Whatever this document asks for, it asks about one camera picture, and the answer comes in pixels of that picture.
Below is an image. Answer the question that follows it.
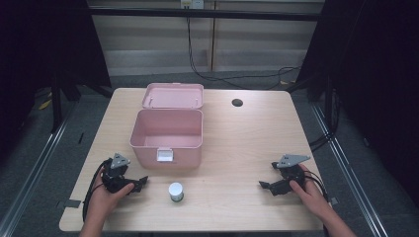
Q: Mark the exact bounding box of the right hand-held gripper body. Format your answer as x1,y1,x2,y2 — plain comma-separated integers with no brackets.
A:
271,153,312,193

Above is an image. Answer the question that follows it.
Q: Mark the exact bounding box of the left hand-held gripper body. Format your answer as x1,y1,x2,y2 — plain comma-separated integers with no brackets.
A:
101,152,136,195

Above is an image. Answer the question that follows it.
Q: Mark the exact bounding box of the small silver cylinder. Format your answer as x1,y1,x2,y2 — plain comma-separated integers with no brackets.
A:
168,182,185,203

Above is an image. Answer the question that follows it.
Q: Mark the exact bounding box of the pink storage box with lid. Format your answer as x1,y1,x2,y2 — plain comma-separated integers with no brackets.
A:
128,82,205,171

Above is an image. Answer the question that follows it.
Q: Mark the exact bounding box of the person's left hand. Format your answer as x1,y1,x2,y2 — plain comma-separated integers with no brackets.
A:
86,167,135,219

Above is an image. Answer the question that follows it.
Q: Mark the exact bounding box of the person's right hand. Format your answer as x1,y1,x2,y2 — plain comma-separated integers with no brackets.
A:
289,163,331,219

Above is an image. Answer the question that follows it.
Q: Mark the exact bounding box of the grey tape strip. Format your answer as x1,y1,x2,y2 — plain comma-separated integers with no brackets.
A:
54,198,82,210

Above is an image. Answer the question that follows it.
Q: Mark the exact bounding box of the black metal stand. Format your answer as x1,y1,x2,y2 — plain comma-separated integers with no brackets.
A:
323,74,334,132
49,74,64,134

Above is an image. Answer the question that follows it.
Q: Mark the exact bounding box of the yellow tape piece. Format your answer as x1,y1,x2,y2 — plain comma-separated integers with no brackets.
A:
38,98,53,112

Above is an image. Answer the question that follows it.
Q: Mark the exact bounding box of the black curtain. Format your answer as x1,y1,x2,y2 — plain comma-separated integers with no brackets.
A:
295,0,419,205
0,0,113,162

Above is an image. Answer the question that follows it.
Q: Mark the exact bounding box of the black horizontal metal bar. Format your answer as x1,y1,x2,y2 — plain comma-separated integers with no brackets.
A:
88,7,323,23

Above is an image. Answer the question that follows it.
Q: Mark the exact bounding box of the right hand-held gripper black cable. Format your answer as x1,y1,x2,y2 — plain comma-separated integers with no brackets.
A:
303,170,331,237

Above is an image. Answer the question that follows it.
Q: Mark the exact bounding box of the hand-held gripper black cable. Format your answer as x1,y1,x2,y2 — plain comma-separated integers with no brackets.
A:
303,170,331,237
81,158,114,223

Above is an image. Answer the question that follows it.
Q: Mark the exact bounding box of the left hand-held gripper black cable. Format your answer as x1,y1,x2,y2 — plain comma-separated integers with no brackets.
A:
81,158,114,223

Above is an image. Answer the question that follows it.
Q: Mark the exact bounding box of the silver floor rail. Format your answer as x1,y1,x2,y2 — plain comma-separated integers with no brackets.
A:
0,105,78,237
309,102,391,237

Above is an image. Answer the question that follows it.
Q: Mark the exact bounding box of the long black floor cable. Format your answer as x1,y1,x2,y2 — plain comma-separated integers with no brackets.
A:
186,16,301,91

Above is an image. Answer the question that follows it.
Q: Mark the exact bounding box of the white wall outlet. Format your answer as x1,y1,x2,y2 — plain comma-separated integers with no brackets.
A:
180,0,206,10

